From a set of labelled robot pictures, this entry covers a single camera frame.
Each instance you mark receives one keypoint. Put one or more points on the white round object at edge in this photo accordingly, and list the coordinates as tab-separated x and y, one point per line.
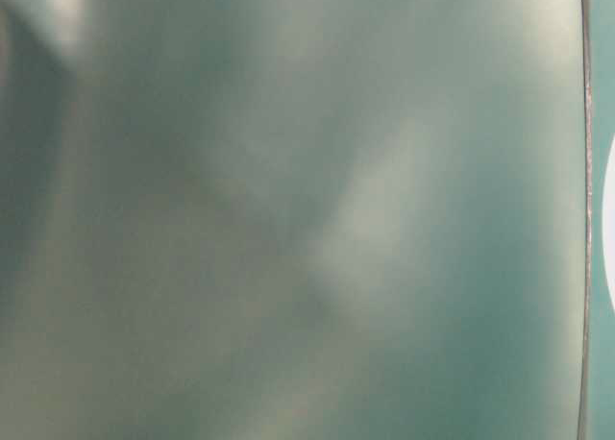
608	224

